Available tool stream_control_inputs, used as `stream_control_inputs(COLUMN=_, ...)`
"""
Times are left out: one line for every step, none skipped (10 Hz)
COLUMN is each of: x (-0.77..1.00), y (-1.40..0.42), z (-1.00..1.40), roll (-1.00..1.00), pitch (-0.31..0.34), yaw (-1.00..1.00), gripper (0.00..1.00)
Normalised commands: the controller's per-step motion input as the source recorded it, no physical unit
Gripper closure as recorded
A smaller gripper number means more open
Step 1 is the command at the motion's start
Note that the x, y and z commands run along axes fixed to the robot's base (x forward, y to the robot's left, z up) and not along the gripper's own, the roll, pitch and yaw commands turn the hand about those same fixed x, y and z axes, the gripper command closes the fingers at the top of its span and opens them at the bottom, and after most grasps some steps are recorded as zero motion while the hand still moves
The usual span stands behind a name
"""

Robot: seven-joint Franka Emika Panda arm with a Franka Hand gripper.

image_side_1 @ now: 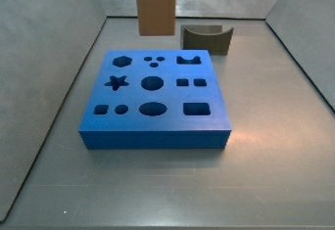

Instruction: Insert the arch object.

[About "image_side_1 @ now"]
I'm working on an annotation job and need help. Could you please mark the blue shape sorter block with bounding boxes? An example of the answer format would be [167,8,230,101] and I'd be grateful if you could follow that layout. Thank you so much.
[79,50,233,150]

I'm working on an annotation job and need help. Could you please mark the orange-brown rectangular gripper block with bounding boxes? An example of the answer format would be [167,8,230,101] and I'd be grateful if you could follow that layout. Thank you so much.
[137,0,175,36]

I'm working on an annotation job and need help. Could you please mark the dark olive arch block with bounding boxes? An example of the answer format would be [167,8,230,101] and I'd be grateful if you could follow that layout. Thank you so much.
[181,24,235,56]

